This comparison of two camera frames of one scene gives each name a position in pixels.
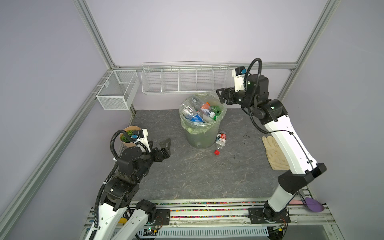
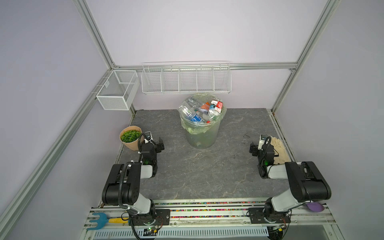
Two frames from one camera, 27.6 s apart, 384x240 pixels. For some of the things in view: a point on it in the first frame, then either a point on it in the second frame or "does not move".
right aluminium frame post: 328,10 does not move
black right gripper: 227,93 to 254,149
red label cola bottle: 220,141 to 215,108
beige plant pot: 131,128 does not move
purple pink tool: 313,205 does not move
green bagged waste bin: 202,135 does not move
